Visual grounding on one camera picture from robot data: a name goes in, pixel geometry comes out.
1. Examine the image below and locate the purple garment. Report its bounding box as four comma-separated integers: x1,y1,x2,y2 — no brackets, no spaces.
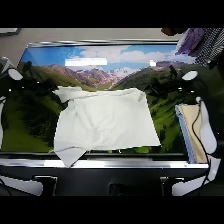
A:
175,27,207,57

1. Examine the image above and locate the white T-shirt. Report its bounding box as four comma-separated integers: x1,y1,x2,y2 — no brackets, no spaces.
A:
52,85,162,169

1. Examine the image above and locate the black cable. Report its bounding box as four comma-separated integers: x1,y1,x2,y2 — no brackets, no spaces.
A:
190,101,212,184

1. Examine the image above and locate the black white checked garment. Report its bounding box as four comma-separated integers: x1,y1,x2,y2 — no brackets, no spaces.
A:
194,27,224,67

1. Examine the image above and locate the blue garment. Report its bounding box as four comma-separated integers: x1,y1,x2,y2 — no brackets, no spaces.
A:
175,105,198,164

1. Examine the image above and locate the beige garment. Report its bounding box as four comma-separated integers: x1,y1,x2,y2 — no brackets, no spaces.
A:
177,103,210,164

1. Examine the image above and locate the silver frame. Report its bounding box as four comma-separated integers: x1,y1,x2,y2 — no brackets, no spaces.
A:
0,152,214,197

